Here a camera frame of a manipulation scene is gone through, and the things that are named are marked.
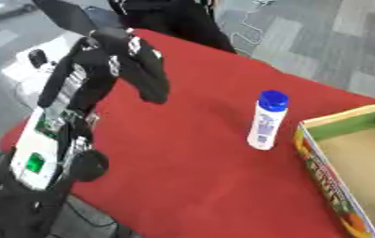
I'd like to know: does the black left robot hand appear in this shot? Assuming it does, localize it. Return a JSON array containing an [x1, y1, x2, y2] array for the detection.
[[35, 27, 173, 117]]

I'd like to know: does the white box with black item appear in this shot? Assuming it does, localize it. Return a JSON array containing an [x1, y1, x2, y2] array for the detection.
[[0, 33, 89, 100]]

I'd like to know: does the cardboard box with green inside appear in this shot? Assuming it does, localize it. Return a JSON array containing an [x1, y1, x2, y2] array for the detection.
[[292, 100, 375, 238]]

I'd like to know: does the black office chair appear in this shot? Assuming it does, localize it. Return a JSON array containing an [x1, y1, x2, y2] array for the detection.
[[107, 0, 239, 54]]

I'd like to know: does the white bottle with blue cap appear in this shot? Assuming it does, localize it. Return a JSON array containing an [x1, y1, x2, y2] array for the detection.
[[246, 88, 291, 152]]

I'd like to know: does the white cable on floor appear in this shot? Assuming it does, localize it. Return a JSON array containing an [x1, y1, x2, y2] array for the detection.
[[231, 0, 277, 59]]

